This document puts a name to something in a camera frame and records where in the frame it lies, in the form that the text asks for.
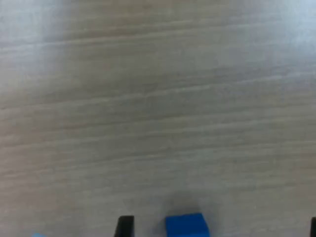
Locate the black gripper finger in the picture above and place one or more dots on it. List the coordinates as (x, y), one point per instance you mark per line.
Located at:
(313, 228)
(124, 227)

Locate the blue cube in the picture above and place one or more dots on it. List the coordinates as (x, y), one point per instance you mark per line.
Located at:
(185, 225)

